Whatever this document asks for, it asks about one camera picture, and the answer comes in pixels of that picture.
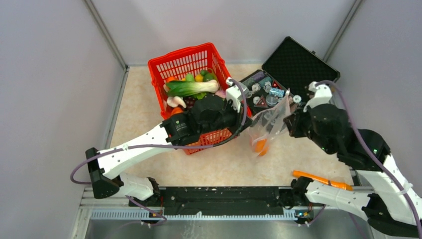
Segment orange mini pumpkin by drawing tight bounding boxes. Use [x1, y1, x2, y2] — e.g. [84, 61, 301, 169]
[171, 107, 184, 116]

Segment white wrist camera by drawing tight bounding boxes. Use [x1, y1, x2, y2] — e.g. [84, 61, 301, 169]
[225, 77, 251, 113]
[303, 82, 332, 113]

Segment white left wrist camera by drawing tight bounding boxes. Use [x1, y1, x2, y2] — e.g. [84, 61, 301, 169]
[225, 77, 251, 113]

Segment red triangle dealer card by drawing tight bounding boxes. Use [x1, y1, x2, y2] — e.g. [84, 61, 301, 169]
[253, 96, 268, 108]

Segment orange handled tool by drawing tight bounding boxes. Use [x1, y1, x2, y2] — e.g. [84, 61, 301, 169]
[292, 170, 353, 191]

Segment clear round dealer button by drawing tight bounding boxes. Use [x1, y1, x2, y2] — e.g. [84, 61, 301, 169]
[265, 95, 278, 107]

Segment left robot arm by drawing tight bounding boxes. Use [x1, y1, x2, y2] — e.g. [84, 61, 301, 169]
[86, 95, 247, 206]

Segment red plastic basket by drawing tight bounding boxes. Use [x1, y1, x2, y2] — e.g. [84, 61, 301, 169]
[148, 43, 250, 154]

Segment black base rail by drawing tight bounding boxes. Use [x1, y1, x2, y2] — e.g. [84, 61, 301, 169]
[128, 186, 325, 217]

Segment pink purple onion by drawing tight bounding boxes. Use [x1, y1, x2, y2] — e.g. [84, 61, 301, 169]
[215, 90, 226, 99]

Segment black poker chip case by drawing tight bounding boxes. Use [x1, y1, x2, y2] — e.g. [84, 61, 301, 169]
[241, 36, 340, 115]

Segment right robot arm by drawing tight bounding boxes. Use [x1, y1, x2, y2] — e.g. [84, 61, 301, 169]
[284, 104, 422, 238]

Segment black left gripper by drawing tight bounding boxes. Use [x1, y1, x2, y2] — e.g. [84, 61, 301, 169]
[200, 98, 255, 136]

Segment clear zip top bag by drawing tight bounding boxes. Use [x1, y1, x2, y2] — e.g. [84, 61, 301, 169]
[247, 90, 292, 157]

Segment purple grape bunch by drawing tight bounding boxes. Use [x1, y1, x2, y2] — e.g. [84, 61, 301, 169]
[183, 97, 197, 110]

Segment green white bok choy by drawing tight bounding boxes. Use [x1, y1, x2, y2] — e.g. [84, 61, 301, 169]
[165, 80, 219, 97]

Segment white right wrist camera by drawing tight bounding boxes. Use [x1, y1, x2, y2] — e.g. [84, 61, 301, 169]
[303, 82, 332, 113]

